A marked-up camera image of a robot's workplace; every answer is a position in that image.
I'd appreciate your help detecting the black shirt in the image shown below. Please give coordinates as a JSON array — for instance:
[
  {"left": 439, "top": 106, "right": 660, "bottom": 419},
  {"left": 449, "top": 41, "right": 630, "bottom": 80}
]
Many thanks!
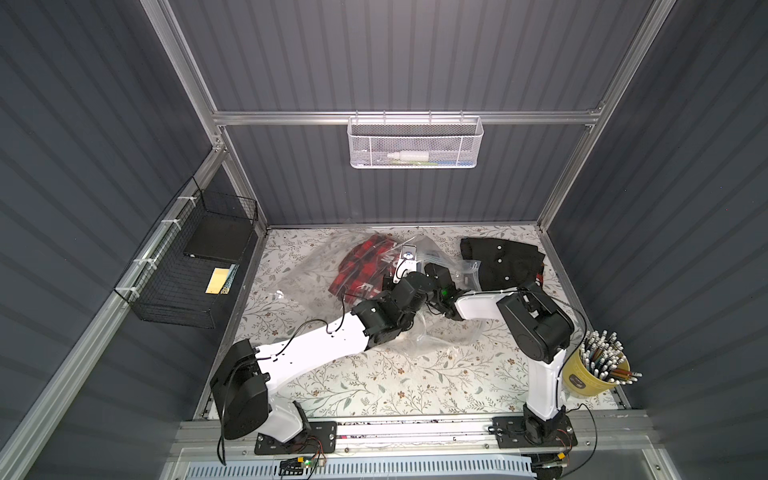
[{"left": 460, "top": 237, "right": 545, "bottom": 291}]

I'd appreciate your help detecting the clear plastic vacuum bag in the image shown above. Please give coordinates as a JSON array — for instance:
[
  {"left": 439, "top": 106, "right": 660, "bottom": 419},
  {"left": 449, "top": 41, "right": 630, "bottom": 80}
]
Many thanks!
[{"left": 274, "top": 230, "right": 483, "bottom": 355}]

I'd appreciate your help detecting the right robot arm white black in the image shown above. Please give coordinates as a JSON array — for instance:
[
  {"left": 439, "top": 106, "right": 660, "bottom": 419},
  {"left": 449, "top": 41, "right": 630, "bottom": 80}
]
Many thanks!
[{"left": 424, "top": 263, "right": 575, "bottom": 444}]

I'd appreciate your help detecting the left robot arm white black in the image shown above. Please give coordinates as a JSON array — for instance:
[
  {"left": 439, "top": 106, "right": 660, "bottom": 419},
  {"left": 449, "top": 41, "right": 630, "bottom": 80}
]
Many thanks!
[{"left": 210, "top": 272, "right": 438, "bottom": 444}]

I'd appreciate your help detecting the white bottle in basket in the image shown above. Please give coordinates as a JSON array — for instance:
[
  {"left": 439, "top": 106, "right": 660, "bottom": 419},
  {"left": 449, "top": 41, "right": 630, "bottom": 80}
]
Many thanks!
[{"left": 387, "top": 151, "right": 430, "bottom": 164}]

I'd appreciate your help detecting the white vented panel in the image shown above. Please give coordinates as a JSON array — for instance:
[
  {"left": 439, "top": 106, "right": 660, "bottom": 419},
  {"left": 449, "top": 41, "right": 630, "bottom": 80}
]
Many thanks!
[{"left": 181, "top": 454, "right": 536, "bottom": 479}]

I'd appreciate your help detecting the yellow notepad in basket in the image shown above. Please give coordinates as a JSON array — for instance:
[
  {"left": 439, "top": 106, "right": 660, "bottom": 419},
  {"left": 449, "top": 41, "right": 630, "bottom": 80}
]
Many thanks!
[{"left": 205, "top": 268, "right": 230, "bottom": 295}]

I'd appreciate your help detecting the black box in basket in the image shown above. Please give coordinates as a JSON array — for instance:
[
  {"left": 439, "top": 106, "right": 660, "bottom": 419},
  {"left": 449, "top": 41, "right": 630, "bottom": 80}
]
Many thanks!
[{"left": 183, "top": 215, "right": 253, "bottom": 263}]

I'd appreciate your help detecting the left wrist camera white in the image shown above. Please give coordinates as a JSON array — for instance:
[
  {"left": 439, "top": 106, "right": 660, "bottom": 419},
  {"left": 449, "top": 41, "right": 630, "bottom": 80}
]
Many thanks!
[{"left": 393, "top": 244, "right": 419, "bottom": 283}]

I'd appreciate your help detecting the white wire mesh basket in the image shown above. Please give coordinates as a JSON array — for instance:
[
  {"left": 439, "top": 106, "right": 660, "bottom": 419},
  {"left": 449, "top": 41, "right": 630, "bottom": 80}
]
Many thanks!
[{"left": 346, "top": 115, "right": 485, "bottom": 169}]

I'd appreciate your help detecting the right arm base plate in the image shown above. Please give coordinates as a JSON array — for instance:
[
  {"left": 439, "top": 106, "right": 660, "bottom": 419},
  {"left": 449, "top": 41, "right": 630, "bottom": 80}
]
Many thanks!
[{"left": 487, "top": 414, "right": 579, "bottom": 450}]

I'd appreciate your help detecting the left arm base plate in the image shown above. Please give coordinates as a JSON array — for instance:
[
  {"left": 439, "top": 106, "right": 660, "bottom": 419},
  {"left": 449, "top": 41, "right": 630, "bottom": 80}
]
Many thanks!
[{"left": 254, "top": 421, "right": 338, "bottom": 456}]

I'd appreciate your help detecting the aluminium front rail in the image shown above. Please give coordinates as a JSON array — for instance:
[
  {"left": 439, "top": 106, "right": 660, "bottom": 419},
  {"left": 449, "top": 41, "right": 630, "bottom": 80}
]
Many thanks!
[{"left": 169, "top": 407, "right": 661, "bottom": 460}]

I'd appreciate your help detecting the black wire basket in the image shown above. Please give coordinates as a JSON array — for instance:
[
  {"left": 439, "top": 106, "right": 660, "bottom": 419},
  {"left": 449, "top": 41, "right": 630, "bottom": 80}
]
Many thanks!
[{"left": 115, "top": 180, "right": 258, "bottom": 329}]

